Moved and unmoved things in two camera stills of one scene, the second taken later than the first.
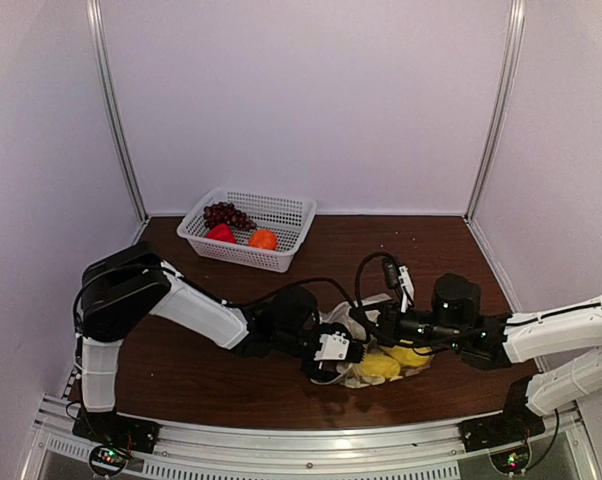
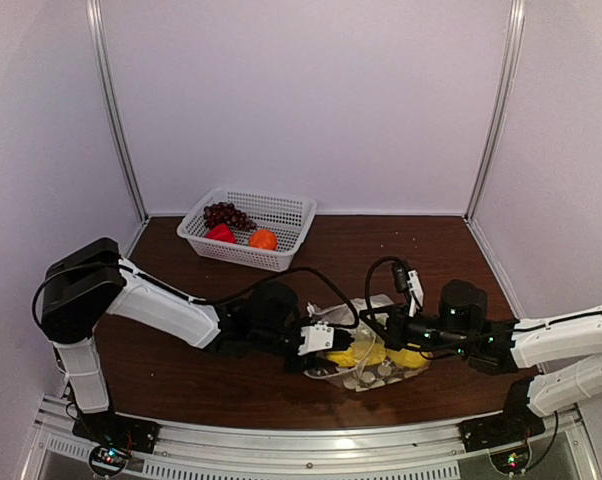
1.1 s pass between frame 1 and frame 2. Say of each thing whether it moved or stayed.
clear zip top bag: stayed
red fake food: stayed
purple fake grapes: stayed
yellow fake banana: moved
